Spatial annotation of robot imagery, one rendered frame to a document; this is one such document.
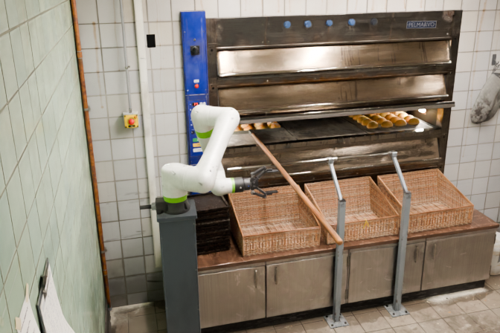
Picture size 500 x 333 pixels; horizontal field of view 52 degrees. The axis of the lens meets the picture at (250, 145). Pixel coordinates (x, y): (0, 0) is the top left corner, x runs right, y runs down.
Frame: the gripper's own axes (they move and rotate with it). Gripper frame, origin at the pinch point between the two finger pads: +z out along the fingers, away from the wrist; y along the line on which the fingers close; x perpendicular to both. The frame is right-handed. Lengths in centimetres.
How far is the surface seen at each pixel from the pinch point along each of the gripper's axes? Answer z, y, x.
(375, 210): 96, 55, -54
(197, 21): -35, -91, -64
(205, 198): -36, 28, -48
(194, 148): -41, -4, -65
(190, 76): -42, -54, -64
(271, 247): 3, 56, -19
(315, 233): 35, 49, -20
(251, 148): 1, 1, -68
